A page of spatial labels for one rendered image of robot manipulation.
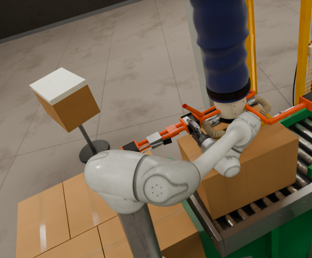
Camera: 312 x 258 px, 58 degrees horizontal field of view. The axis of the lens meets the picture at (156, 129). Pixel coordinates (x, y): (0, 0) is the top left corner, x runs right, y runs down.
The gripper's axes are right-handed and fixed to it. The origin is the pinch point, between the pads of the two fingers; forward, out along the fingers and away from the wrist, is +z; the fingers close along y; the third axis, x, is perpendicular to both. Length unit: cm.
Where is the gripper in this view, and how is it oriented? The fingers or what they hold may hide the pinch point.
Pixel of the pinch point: (187, 124)
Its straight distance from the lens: 150.3
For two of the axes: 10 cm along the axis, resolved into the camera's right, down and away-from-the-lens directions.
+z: -3.7, -5.0, 7.8
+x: 8.9, -4.3, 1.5
